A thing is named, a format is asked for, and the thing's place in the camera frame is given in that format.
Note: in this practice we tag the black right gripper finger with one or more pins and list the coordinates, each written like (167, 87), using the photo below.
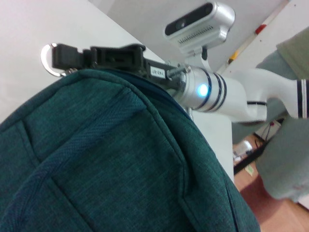
(67, 56)

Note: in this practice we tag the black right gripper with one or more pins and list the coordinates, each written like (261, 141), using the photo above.
(144, 70)

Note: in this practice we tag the dark teal lunch bag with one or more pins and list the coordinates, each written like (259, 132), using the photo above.
(108, 157)

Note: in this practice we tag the white bar with red mark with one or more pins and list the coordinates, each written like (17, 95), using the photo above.
(260, 27)

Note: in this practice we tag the person in grey-green clothes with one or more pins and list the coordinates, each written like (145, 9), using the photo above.
(285, 149)

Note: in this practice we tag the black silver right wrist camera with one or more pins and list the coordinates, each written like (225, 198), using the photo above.
(200, 24)

